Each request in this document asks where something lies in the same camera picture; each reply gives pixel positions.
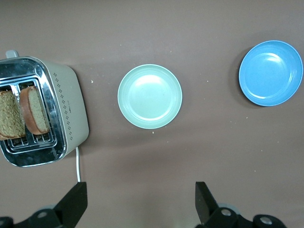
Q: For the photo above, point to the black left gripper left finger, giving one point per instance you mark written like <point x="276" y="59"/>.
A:
<point x="71" y="206"/>

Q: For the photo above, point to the pale green plate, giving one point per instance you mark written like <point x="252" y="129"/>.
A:
<point x="149" y="97"/>

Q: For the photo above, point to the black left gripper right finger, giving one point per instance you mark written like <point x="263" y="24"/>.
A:
<point x="204" y="204"/>

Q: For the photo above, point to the beige chrome two-slot toaster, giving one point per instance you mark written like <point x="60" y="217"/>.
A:
<point x="69" y="95"/>

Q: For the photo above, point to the brown crust bread slice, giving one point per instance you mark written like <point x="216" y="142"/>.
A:
<point x="9" y="116"/>
<point x="38" y="111"/>

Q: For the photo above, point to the blue plate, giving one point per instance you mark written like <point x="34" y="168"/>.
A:
<point x="268" y="76"/>

